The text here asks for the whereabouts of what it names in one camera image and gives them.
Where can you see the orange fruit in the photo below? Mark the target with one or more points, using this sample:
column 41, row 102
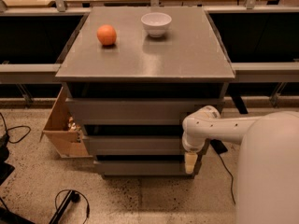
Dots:
column 106, row 35

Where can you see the grey metal rail left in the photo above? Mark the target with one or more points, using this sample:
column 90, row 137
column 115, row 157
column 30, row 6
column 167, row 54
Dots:
column 28, row 73

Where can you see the cardboard box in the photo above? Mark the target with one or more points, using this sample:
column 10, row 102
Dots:
column 60, row 129

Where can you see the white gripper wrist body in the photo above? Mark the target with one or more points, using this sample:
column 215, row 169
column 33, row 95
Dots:
column 191, row 146

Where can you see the grey metal rail right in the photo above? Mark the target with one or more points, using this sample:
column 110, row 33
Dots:
column 265, row 72

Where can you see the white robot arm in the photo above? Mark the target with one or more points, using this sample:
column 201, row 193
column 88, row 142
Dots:
column 267, row 186

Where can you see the grey bottom drawer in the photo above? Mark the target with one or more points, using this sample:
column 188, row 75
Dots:
column 140, row 168

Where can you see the black power adapter with cable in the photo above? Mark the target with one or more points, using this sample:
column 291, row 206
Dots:
column 220, row 148

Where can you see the grey top drawer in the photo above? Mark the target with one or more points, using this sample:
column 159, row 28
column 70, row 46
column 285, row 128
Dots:
column 120, row 111

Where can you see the grey drawer cabinet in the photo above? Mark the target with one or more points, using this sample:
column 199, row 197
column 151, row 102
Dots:
column 187, row 62

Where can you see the grey drawer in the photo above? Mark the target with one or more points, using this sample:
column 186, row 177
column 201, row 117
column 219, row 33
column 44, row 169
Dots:
column 120, row 111
column 140, row 168
column 133, row 145

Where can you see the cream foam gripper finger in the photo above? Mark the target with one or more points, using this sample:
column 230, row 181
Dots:
column 190, row 162

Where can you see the grey metal rail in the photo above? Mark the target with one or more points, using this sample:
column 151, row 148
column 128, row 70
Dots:
column 28, row 73
column 265, row 72

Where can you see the white bowl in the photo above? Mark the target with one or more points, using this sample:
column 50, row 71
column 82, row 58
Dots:
column 156, row 24

